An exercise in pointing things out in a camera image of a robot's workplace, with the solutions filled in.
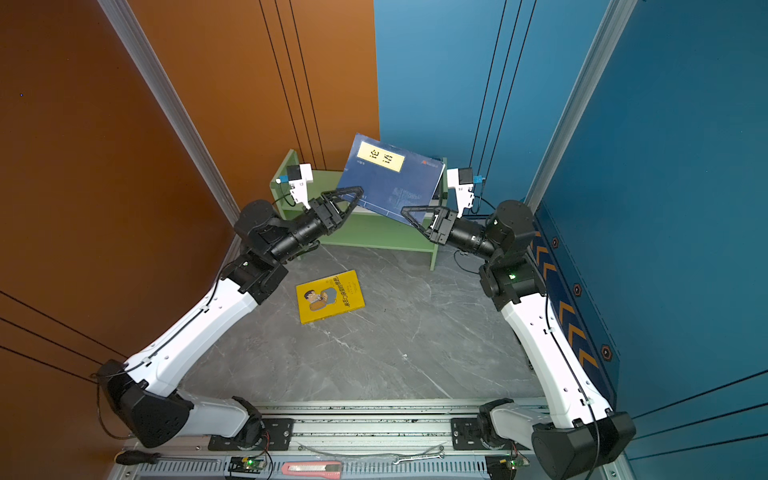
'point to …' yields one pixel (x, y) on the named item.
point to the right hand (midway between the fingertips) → (400, 217)
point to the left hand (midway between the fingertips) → (361, 192)
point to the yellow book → (329, 297)
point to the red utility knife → (323, 469)
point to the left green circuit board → (242, 464)
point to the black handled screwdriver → (134, 457)
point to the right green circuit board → (504, 467)
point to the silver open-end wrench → (415, 458)
